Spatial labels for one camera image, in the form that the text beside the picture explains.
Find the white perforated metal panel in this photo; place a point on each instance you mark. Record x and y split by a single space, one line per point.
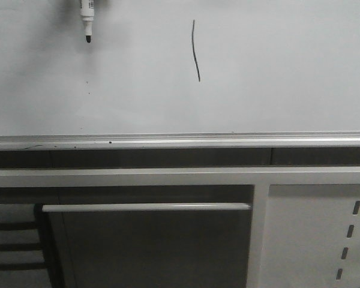
312 236

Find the aluminium whiteboard tray rail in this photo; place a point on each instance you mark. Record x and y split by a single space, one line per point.
180 141

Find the dark grey panel white-topped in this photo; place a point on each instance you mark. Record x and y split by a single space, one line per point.
157 245

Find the white whiteboard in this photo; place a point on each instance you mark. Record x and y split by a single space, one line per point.
180 67

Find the white metal frame shelf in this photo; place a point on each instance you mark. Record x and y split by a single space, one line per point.
260 178

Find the black slatted chair back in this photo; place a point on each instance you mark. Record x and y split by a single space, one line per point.
22 262

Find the white black whiteboard marker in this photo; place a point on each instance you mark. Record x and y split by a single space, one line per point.
87 14

